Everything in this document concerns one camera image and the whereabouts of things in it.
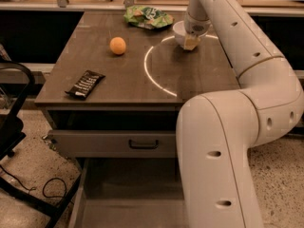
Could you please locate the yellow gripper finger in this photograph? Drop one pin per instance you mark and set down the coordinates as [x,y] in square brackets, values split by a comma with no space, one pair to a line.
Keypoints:
[190,41]

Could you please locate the upper drawer with handle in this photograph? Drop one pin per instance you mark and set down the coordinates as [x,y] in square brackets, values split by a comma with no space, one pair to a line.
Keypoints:
[114,143]

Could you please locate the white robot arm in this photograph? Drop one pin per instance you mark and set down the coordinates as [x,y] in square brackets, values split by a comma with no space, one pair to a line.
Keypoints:
[215,130]

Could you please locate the grey drawer cabinet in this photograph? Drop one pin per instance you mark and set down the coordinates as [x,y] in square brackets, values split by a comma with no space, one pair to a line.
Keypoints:
[142,90]

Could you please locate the white bowl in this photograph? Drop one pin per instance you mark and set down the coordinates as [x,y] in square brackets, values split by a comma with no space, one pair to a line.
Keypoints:
[179,32]

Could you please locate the open bottom drawer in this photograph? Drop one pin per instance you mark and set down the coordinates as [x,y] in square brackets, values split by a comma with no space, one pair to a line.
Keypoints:
[129,193]

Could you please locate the orange fruit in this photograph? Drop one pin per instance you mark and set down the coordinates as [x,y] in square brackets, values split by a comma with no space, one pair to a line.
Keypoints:
[118,45]

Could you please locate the black rxbar chocolate bar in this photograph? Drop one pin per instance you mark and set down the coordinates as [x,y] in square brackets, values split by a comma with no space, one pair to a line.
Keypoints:
[85,84]

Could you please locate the green chip bag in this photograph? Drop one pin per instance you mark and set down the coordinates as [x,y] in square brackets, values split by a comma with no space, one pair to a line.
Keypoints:
[147,17]

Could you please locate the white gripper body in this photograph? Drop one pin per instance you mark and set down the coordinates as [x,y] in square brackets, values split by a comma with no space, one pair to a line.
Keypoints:
[197,27]

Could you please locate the black chair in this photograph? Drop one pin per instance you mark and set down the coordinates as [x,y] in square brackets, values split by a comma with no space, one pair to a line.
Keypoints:
[11,134]

